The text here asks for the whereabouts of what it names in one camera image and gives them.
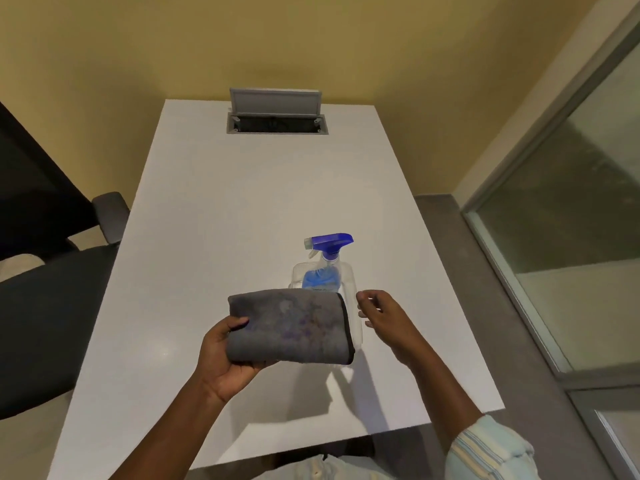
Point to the person's left hand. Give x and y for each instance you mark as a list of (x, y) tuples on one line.
[(215, 362)]

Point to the person's right hand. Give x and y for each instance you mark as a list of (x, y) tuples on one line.
[(395, 324)]

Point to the person's right thumb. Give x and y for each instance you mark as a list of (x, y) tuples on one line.
[(374, 322)]

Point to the person's left thumb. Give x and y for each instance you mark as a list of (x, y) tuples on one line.
[(236, 324)]

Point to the grey microfibre cloth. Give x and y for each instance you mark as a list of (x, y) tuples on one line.
[(287, 324)]

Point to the person's right forearm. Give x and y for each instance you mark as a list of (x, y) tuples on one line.
[(440, 389)]

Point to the person's left forearm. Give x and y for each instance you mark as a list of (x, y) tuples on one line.
[(167, 434)]

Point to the clear spray bottle blue trigger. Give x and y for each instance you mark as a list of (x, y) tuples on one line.
[(331, 240)]

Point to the black office chair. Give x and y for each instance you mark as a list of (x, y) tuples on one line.
[(47, 304)]

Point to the glass partition with metal frame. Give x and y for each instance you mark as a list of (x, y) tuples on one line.
[(565, 209)]

